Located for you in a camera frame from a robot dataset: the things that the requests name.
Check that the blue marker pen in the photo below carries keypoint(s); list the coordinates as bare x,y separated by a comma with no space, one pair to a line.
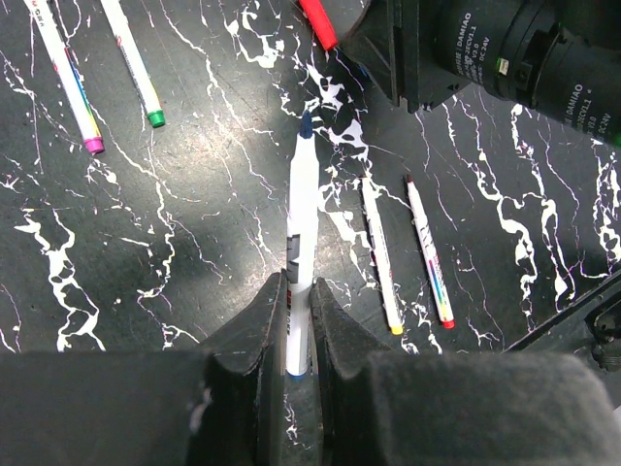
302,233

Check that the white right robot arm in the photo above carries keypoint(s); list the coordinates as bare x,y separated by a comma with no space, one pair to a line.
559,58

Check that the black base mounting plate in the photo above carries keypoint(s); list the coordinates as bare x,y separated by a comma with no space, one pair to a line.
589,328

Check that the purple marker pen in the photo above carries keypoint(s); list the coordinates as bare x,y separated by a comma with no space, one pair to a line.
58,55

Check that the red marker pen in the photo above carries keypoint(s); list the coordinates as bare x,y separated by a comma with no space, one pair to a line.
430,255

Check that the red pen cap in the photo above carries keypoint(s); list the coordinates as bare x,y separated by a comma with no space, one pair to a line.
320,23

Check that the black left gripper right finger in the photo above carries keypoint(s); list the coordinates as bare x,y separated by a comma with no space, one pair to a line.
386,407

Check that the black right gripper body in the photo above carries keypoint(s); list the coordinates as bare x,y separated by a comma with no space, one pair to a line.
392,41

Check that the yellow marker pen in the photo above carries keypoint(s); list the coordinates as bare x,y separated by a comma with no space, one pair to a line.
381,257

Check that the green marker pen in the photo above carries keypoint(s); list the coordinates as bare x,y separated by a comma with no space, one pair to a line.
126,43

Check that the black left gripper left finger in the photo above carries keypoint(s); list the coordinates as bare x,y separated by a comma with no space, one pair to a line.
220,403

